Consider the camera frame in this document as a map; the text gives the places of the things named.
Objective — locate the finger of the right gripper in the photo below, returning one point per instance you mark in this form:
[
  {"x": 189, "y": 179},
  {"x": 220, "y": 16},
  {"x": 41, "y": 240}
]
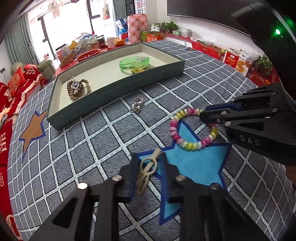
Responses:
[
  {"x": 240, "y": 100},
  {"x": 229, "y": 114}
]

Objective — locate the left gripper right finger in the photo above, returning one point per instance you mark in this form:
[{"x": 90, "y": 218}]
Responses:
[{"x": 207, "y": 212}]

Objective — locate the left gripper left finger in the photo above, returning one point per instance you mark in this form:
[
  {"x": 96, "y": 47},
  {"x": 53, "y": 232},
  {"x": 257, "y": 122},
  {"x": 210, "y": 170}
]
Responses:
[{"x": 72, "y": 219}]

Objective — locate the beige hair clip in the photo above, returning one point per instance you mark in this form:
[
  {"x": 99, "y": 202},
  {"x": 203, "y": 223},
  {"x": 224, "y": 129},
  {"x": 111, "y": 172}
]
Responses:
[{"x": 147, "y": 167}]

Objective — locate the silver heart pendant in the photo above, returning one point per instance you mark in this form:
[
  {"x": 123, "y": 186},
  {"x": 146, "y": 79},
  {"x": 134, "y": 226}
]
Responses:
[{"x": 137, "y": 103}]

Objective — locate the green jewelry tray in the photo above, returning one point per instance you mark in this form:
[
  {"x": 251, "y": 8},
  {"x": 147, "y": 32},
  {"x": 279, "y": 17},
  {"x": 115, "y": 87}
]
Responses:
[{"x": 107, "y": 82}]

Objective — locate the grey checked blanket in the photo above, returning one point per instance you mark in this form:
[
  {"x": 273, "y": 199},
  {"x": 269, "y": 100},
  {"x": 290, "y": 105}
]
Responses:
[{"x": 95, "y": 147}]

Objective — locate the red sofa cover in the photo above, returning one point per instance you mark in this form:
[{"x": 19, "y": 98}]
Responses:
[{"x": 10, "y": 106}]

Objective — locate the potted green plant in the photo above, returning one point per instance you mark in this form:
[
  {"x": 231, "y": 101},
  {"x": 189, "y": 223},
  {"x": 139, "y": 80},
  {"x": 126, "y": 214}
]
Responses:
[{"x": 169, "y": 27}]

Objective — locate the green translucent bangle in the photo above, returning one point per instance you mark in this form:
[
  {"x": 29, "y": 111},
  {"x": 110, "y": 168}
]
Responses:
[{"x": 134, "y": 63}]

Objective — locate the red patterned gift box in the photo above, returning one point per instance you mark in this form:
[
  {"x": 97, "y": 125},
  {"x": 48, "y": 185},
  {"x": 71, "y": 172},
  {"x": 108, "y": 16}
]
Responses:
[{"x": 136, "y": 23}]

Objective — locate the red round table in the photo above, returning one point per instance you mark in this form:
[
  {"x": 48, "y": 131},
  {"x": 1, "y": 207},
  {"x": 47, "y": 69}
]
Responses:
[{"x": 62, "y": 69}]

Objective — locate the white mug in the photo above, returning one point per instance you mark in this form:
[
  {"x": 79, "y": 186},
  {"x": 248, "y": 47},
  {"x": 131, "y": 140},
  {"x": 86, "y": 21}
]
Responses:
[{"x": 111, "y": 42}]

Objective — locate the red colander bowl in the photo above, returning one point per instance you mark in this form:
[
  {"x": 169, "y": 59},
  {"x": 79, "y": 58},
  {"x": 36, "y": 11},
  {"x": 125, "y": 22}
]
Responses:
[{"x": 87, "y": 54}]

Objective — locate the red square pillow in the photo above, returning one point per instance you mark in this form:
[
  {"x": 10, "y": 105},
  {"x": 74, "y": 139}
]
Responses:
[{"x": 16, "y": 81}]

